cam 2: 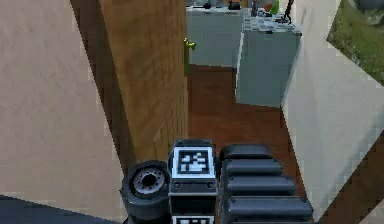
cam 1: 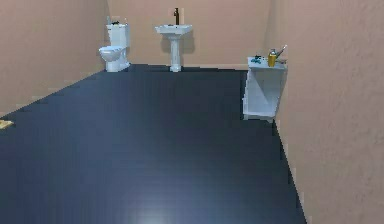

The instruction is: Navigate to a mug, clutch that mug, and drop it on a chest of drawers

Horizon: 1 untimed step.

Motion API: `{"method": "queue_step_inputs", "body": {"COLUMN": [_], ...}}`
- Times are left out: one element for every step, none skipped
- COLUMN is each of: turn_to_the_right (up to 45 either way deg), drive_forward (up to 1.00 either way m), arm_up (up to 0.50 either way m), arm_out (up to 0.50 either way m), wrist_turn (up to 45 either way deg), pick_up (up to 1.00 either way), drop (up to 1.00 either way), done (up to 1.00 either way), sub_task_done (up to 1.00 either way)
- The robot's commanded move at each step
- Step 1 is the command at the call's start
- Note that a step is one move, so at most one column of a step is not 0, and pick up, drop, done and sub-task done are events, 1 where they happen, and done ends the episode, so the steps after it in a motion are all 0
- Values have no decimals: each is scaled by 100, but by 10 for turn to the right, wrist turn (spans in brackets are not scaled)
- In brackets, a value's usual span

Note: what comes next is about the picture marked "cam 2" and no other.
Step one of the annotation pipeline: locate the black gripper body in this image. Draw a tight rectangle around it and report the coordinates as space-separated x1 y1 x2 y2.
120 160 172 224

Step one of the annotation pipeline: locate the brown wooden room door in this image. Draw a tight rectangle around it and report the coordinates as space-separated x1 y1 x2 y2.
98 0 190 164

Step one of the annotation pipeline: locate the grey kitchen counter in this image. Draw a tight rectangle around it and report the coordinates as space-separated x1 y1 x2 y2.
185 6 245 68

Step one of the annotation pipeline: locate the grey kitchen island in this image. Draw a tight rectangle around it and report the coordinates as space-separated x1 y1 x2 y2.
235 14 303 109

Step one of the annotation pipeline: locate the green bottle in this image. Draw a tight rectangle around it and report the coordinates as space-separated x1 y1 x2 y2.
270 0 281 16

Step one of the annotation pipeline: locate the black faucet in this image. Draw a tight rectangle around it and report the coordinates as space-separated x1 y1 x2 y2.
279 0 296 25

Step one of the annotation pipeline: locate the yellow door handle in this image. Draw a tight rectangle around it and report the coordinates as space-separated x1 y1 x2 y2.
183 37 197 77

